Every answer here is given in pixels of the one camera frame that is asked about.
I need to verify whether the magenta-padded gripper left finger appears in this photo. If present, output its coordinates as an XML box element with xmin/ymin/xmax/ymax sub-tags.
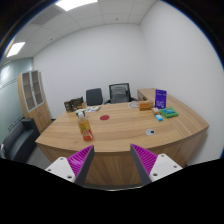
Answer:
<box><xmin>45</xmin><ymin>145</ymin><xmax>95</xmax><ymax>186</ymax></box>

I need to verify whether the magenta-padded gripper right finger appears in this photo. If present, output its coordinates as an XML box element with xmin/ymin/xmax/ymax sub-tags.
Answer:
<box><xmin>129</xmin><ymin>143</ymin><xmax>183</xmax><ymax>186</ymax></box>

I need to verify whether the yellow tea drink bottle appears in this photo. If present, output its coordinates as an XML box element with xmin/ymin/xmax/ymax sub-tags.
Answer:
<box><xmin>77</xmin><ymin>113</ymin><xmax>94</xmax><ymax>142</ymax></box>

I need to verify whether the green white mug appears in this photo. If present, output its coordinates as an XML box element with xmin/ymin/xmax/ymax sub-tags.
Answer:
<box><xmin>75</xmin><ymin>108</ymin><xmax>88</xmax><ymax>118</ymax></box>

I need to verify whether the small yellow box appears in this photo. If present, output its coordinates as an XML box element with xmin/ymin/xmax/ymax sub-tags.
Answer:
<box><xmin>150</xmin><ymin>107</ymin><xmax>162</xmax><ymax>116</ymax></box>

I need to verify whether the green box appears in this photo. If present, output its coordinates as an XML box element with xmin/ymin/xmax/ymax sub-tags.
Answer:
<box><xmin>159</xmin><ymin>107</ymin><xmax>179</xmax><ymax>119</ymax></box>

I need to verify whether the white sticker sheet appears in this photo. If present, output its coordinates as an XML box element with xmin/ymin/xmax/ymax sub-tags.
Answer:
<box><xmin>86</xmin><ymin>105</ymin><xmax>101</xmax><ymax>113</ymax></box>

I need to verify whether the orange box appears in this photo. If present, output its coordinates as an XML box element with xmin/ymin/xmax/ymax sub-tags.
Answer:
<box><xmin>138</xmin><ymin>100</ymin><xmax>155</xmax><ymax>112</ymax></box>

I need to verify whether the small dark printed box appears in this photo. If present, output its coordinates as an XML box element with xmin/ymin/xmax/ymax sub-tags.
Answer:
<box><xmin>63</xmin><ymin>100</ymin><xmax>73</xmax><ymax>113</ymax></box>

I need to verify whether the black leather sofa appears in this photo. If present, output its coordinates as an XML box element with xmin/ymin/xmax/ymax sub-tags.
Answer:
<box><xmin>1</xmin><ymin>117</ymin><xmax>42</xmax><ymax>164</ymax></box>

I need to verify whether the black cardboard box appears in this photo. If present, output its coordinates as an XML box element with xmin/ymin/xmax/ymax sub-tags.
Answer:
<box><xmin>70</xmin><ymin>96</ymin><xmax>84</xmax><ymax>106</ymax></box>

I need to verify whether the purple standing sign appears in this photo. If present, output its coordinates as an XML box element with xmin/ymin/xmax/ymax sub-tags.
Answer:
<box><xmin>154</xmin><ymin>88</ymin><xmax>168</xmax><ymax>110</ymax></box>

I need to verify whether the dark padded office chair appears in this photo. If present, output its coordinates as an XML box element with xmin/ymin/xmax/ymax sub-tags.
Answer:
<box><xmin>85</xmin><ymin>87</ymin><xmax>104</xmax><ymax>107</ymax></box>

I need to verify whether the wooden side desk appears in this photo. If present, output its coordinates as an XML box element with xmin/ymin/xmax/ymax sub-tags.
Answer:
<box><xmin>137</xmin><ymin>87</ymin><xmax>157</xmax><ymax>102</ymax></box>

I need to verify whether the grey mesh office chair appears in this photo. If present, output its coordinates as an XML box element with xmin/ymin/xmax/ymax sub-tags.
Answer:
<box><xmin>105</xmin><ymin>82</ymin><xmax>138</xmax><ymax>105</ymax></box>

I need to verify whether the wooden glass-door shelf cabinet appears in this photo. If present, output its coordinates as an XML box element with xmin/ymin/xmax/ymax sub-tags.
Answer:
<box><xmin>17</xmin><ymin>69</ymin><xmax>53</xmax><ymax>134</ymax></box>

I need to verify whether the rectangular ceiling light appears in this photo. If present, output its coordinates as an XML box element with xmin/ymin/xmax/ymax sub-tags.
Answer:
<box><xmin>6</xmin><ymin>41</ymin><xmax>26</xmax><ymax>58</ymax></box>
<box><xmin>54</xmin><ymin>0</ymin><xmax>98</xmax><ymax>12</ymax></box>

